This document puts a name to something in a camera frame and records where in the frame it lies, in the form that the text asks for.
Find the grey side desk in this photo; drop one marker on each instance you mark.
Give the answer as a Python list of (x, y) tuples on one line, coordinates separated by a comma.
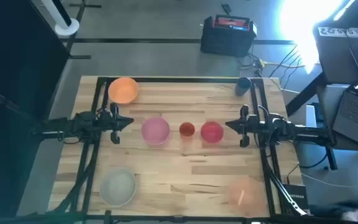
[(328, 93)]

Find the person's hand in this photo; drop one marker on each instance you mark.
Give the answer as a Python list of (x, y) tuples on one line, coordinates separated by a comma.
[(354, 214)]

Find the white box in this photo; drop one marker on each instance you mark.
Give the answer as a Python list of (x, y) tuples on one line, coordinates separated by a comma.
[(310, 115)]

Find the pink bowl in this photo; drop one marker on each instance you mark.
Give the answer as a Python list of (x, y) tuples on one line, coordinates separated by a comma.
[(155, 130)]

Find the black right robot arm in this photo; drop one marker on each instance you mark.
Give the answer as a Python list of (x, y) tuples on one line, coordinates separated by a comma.
[(306, 132)]

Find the large black cabinet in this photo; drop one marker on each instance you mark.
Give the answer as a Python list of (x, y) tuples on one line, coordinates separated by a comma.
[(17, 68)]

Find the opaque orange bowl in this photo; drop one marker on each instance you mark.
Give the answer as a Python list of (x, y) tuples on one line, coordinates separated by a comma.
[(123, 90)]

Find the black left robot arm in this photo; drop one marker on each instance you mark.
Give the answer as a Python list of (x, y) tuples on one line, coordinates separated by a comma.
[(85, 123)]

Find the red and black power station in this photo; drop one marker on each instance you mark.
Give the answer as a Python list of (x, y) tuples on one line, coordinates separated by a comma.
[(227, 37)]

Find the white paper marker strip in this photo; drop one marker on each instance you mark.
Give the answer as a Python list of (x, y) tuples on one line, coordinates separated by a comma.
[(342, 32)]

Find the black power adapter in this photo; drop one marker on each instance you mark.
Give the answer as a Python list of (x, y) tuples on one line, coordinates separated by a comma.
[(226, 7)]

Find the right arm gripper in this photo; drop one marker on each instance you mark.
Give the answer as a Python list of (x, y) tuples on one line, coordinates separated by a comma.
[(244, 124)]

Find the translucent orange bowl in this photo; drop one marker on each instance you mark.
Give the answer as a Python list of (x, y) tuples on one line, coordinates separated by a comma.
[(246, 196)]

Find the black aluminium table frame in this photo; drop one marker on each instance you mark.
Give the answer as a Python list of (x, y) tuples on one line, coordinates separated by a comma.
[(172, 80)]

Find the grey bowl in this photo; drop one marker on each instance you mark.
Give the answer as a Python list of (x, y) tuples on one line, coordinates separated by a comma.
[(117, 186)]

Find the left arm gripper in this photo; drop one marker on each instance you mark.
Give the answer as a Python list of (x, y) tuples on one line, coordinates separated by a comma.
[(120, 120)]

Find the black floor tape strip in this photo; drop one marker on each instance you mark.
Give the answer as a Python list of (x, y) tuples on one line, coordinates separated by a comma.
[(135, 40)]

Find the dark blue cup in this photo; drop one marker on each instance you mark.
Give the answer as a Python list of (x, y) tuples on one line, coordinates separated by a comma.
[(243, 86)]

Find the open grey laptop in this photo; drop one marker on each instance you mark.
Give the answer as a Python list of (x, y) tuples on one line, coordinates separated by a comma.
[(356, 115)]

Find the large red bowl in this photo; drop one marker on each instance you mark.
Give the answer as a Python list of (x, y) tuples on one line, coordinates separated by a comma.
[(212, 132)]

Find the small red-orange ball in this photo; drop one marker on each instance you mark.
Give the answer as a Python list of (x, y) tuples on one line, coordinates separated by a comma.
[(187, 129)]

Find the white tower fan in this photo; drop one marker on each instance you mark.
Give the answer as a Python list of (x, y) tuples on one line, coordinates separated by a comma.
[(65, 25)]

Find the black network switch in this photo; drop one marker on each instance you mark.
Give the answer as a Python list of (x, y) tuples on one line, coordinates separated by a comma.
[(295, 196)]

